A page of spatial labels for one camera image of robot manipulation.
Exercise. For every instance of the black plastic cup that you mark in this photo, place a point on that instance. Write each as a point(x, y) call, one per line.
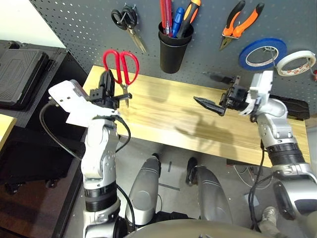
point(173, 57)

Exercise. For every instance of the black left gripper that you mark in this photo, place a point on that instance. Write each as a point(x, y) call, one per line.
point(106, 101)

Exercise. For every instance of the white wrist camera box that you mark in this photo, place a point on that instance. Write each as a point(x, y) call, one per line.
point(262, 84)
point(71, 99)

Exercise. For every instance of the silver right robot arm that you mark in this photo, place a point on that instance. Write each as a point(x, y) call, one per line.
point(275, 129)

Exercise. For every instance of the orange and black screwdriver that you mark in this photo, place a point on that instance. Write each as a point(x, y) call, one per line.
point(189, 17)

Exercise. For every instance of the black ribbed tool case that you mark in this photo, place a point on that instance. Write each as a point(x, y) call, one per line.
point(19, 72)

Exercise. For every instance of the silver robot leg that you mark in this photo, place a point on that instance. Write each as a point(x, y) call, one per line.
point(210, 196)
point(143, 191)

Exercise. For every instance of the silver right robot leg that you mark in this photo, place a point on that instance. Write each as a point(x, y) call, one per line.
point(210, 196)

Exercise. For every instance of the light wooden side table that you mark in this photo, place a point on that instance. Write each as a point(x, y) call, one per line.
point(6, 129)

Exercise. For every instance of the grey perforated pegboard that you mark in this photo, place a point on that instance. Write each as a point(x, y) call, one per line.
point(86, 29)

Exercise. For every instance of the khaki trouser leg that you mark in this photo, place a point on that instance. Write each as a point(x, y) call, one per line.
point(268, 230)

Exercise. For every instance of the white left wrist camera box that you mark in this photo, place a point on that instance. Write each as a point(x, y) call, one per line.
point(71, 99)

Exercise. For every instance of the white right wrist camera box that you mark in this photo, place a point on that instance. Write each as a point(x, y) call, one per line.
point(262, 84)

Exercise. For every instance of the red tape roll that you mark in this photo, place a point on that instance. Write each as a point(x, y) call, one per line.
point(315, 74)

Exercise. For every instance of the grey robot torso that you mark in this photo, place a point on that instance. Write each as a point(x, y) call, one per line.
point(193, 230)

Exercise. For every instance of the silver left robot leg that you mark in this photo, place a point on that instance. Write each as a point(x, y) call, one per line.
point(143, 191)

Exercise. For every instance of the blue tape roll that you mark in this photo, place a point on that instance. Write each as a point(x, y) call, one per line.
point(244, 58)

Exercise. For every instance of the white tape roll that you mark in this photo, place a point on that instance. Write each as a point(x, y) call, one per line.
point(282, 65)

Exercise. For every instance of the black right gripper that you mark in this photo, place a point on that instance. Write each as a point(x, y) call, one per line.
point(235, 96)

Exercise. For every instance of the silver scissors hook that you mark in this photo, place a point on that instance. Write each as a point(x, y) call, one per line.
point(129, 6)

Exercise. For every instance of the grey person's shoe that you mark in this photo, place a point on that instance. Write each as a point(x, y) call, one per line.
point(269, 214)

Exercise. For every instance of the orange and black pliers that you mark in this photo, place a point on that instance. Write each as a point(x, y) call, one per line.
point(232, 31)

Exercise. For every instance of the grey foot pedal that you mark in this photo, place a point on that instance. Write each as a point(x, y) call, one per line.
point(254, 200)

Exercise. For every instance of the black plastic case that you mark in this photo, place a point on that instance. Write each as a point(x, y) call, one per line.
point(297, 109)

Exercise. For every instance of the silver tape hook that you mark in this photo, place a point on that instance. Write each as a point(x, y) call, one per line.
point(272, 53)
point(310, 65)

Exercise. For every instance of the black cabinet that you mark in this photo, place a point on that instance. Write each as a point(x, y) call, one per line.
point(44, 148)

